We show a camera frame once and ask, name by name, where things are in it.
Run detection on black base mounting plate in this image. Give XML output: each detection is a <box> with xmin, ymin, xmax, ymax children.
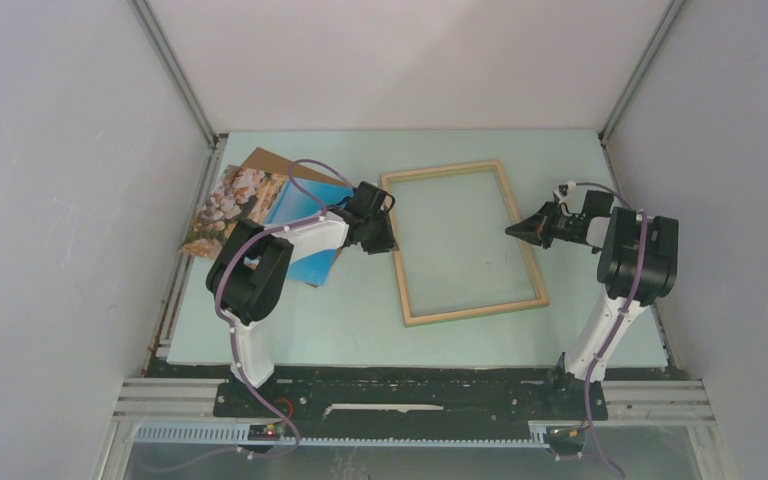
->
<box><xmin>213</xmin><ymin>366</ymin><xmax>608</xmax><ymax>442</ymax></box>

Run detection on right aluminium corner post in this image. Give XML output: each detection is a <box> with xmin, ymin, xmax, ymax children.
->
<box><xmin>599</xmin><ymin>0</ymin><xmax>690</xmax><ymax>147</ymax></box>

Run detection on left aluminium corner post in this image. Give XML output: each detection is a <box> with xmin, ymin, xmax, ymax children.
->
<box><xmin>125</xmin><ymin>0</ymin><xmax>218</xmax><ymax>146</ymax></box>

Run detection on blue sea photo print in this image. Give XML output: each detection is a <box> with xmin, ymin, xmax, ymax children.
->
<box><xmin>181</xmin><ymin>166</ymin><xmax>351</xmax><ymax>260</ymax></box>

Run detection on brown cardboard backing board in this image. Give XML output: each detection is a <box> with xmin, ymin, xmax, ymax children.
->
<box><xmin>224</xmin><ymin>146</ymin><xmax>356</xmax><ymax>287</ymax></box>

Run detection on aluminium corner post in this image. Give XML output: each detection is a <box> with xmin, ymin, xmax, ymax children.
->
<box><xmin>599</xmin><ymin>0</ymin><xmax>690</xmax><ymax>147</ymax></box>
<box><xmin>125</xmin><ymin>0</ymin><xmax>218</xmax><ymax>146</ymax></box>

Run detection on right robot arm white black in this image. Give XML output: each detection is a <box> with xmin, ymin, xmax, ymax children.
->
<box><xmin>505</xmin><ymin>183</ymin><xmax>680</xmax><ymax>384</ymax></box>

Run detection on aluminium rail base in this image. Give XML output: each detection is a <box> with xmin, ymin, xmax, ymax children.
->
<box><xmin>112</xmin><ymin>378</ymin><xmax>715</xmax><ymax>449</ymax></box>

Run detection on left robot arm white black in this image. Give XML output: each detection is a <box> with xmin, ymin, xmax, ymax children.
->
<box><xmin>206</xmin><ymin>181</ymin><xmax>398</xmax><ymax>417</ymax></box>

